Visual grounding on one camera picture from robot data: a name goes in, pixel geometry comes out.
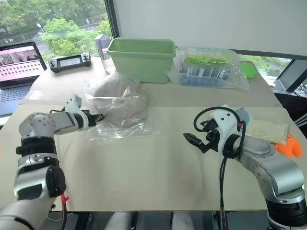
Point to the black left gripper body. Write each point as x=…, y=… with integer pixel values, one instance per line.
x=92, y=119

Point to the black controller with screen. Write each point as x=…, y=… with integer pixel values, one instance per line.
x=69, y=62

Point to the grey blue plush item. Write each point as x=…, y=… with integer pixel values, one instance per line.
x=244, y=116

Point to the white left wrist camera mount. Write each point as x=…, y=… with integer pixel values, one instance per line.
x=72, y=103

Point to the white rounded shape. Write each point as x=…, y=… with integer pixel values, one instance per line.
x=120, y=221

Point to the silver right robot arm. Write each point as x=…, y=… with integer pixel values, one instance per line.
x=275, y=172

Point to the orange plush toy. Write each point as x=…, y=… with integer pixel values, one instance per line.
x=290, y=147

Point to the beige cloth packet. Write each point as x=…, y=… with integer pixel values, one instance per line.
x=266, y=131

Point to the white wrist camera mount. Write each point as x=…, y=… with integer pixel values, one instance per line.
x=226, y=123
x=72, y=103

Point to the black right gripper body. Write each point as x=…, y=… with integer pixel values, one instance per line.
x=212, y=140

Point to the black window frame post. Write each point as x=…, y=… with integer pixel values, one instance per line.
x=112, y=16

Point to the clear plastic cup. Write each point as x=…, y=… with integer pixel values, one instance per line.
x=107, y=63

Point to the clear measuring cup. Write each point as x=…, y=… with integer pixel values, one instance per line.
x=102, y=42

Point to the grey monitor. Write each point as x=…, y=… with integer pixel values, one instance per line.
x=287, y=76

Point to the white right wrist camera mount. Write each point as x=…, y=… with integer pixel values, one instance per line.
x=226, y=123

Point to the open laptop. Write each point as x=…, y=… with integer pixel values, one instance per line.
x=14, y=72

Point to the green round toy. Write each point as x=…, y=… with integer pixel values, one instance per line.
x=249, y=70

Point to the clear bag of bottles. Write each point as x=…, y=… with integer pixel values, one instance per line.
x=236, y=79

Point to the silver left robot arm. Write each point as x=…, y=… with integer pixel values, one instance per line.
x=36, y=124

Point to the green plastic bin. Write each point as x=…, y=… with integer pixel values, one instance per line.
x=141, y=62

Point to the clear plastic bag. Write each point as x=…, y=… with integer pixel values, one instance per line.
x=134, y=131

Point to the blue bottle pack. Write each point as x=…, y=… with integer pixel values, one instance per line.
x=204, y=72

